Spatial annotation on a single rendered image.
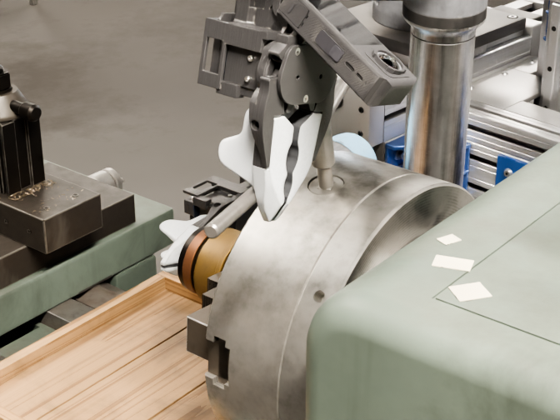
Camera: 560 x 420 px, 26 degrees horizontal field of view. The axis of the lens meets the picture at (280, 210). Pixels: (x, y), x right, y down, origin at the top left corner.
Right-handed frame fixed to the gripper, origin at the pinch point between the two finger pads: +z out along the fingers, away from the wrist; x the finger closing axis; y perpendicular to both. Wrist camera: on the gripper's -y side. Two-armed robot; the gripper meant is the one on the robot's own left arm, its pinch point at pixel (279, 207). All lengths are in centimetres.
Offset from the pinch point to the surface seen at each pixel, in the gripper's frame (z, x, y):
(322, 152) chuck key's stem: -1.9, -13.5, 5.7
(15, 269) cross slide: 29, -27, 59
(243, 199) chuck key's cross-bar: -0.9, 3.7, 0.8
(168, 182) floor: 77, -221, 202
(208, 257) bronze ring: 13.8, -18.9, 21.3
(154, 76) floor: 59, -290, 277
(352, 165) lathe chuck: 0.2, -20.4, 6.7
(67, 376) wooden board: 36, -22, 42
